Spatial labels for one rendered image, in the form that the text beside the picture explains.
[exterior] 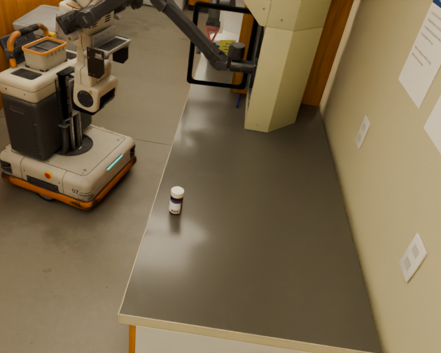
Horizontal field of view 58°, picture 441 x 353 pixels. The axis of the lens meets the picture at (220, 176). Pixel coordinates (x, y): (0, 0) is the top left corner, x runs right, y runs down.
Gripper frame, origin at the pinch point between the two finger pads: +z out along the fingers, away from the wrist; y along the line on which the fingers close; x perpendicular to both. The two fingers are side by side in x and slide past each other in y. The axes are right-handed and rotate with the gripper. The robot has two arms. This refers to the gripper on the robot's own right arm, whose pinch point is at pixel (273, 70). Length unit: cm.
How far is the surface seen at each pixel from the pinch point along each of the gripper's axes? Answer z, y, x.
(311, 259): 15, -89, 25
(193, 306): -20, -113, 24
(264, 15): -9.1, -14.8, -27.3
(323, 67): 27.1, 22.7, 3.6
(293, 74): 8.2, -8.9, -3.0
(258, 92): -5.9, -14.6, 4.8
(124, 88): -124, 188, 113
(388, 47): 36, -31, -27
